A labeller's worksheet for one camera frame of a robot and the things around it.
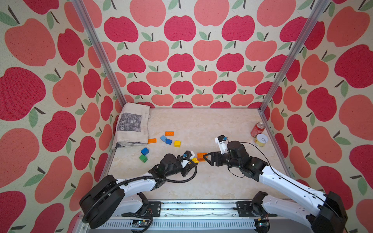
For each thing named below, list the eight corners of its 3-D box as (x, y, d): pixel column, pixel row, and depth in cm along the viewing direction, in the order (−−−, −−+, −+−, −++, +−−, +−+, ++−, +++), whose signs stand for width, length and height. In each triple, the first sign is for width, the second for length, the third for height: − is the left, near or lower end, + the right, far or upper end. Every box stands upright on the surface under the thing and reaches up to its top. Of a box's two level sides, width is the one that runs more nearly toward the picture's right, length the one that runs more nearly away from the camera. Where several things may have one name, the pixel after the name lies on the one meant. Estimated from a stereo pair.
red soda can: (251, 138, 105) (258, 129, 96) (249, 131, 109) (255, 122, 100) (259, 138, 105) (266, 129, 96) (257, 131, 109) (263, 122, 100)
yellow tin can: (255, 146, 100) (259, 142, 96) (252, 138, 105) (255, 133, 100) (265, 146, 100) (269, 142, 96) (262, 138, 105) (265, 133, 100)
